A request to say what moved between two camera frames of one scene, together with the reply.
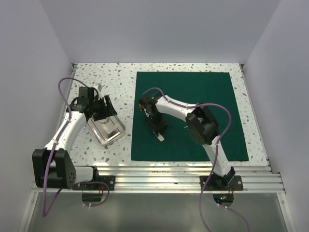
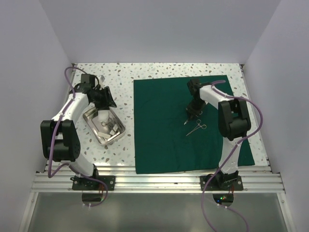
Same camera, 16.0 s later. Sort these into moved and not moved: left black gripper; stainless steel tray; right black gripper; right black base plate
Moved: left black gripper; right black gripper
Not moved: right black base plate; stainless steel tray
